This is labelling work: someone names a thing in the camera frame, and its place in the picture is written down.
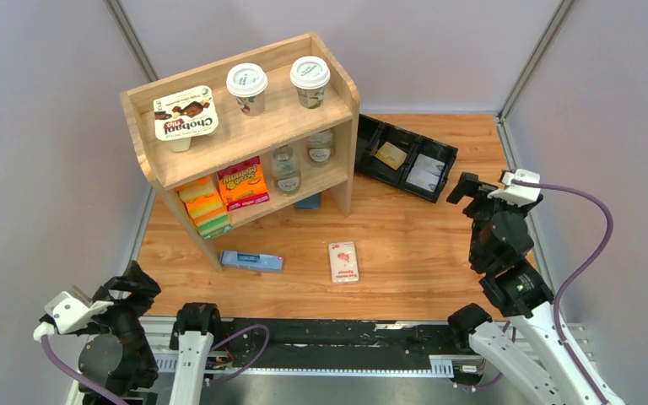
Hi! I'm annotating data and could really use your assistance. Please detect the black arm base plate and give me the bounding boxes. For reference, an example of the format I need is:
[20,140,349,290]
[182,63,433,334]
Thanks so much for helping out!
[214,316,483,370]

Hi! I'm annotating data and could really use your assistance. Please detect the lower grey card in tray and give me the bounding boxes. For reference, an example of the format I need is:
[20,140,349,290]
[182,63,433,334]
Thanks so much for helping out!
[406,167,440,192]

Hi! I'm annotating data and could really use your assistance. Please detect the white pink sponge packet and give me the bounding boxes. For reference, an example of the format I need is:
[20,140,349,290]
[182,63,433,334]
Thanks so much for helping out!
[327,241,359,284]

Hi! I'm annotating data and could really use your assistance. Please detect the black compartment tray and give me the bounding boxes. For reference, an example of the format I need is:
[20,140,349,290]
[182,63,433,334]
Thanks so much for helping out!
[354,115,458,203]

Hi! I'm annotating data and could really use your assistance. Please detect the right clear glass bottle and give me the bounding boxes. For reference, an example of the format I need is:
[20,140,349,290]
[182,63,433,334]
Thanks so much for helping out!
[306,129,334,166]

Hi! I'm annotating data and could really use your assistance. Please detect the aluminium frame rail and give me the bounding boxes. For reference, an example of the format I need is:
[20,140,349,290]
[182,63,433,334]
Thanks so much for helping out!
[133,316,593,379]

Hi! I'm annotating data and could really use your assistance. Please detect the wooden two-tier shelf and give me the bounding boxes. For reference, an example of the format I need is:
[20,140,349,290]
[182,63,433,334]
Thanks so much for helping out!
[120,32,360,272]

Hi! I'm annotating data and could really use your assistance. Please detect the left paper coffee cup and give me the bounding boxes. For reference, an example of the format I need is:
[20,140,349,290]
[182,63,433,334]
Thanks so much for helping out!
[226,62,268,116]

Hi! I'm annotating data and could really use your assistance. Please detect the gold card in tray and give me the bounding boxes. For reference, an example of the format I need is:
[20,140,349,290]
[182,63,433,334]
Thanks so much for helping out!
[374,142,408,170]

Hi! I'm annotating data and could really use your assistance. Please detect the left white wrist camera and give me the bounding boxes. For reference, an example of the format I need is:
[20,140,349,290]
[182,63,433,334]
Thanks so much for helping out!
[33,286,114,342]

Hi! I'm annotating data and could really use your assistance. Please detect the blue leather card holder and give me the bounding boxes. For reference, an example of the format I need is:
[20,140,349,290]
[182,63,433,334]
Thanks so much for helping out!
[294,193,321,210]

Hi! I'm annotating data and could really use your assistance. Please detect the grey card in tray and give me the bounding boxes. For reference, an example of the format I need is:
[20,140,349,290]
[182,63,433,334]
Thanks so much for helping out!
[406,167,440,192]
[413,154,446,176]

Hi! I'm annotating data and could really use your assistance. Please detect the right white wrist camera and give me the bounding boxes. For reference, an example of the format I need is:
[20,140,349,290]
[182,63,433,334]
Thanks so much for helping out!
[488,169,541,207]

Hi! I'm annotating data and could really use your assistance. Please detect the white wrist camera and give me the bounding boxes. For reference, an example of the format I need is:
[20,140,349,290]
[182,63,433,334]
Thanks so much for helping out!
[488,169,541,207]
[33,286,114,342]

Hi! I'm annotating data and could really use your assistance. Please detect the right paper coffee cup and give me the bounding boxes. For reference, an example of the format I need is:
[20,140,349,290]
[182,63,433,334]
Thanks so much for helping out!
[289,56,331,109]

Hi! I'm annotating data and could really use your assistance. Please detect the upper grey card in tray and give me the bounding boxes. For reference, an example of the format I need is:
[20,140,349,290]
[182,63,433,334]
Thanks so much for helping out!
[413,154,446,176]

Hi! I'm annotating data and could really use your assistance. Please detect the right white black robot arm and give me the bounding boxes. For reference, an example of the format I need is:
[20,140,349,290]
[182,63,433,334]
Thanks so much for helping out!
[446,169,624,404]

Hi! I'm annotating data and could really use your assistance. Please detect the blue flat box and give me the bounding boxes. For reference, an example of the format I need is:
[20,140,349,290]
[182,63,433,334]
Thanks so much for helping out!
[219,251,284,273]

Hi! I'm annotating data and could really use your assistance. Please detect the multicolour sponge stack pack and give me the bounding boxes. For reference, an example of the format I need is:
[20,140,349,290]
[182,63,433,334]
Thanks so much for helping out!
[175,175,232,240]

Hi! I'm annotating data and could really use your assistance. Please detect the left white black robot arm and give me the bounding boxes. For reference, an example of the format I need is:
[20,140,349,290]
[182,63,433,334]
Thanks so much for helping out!
[78,261,224,404]

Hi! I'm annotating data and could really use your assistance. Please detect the left clear glass bottle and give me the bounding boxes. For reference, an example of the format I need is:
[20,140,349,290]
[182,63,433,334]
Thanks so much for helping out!
[272,144,301,195]

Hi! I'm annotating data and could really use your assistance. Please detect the clear glass bottle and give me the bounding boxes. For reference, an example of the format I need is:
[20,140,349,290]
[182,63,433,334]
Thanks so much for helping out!
[272,144,301,195]
[306,129,334,166]

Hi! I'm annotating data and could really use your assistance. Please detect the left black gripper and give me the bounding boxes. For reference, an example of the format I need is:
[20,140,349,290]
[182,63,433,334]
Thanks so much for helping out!
[76,258,160,375]

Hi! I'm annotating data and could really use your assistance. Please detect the paper coffee cup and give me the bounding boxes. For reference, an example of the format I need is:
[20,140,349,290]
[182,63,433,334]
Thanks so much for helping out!
[289,56,331,109]
[226,62,268,116]

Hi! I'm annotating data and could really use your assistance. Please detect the Chobani yogurt pack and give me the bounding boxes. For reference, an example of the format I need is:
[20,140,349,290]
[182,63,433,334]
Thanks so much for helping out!
[153,85,219,153]

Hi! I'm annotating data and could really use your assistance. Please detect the red orange Scrub Mommy box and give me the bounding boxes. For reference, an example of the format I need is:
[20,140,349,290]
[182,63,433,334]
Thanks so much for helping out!
[217,157,270,212]

